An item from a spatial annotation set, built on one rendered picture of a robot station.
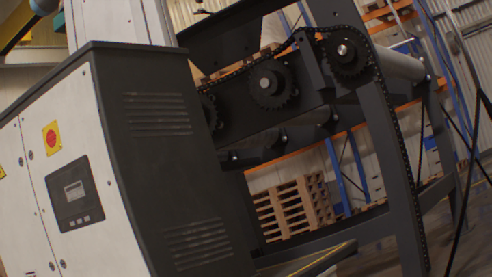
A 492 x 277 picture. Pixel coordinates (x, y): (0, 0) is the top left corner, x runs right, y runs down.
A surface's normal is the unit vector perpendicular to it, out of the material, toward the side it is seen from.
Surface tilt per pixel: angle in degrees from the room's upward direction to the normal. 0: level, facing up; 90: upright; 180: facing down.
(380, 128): 90
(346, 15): 90
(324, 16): 90
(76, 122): 90
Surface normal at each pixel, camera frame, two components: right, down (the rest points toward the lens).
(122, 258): -0.48, 0.03
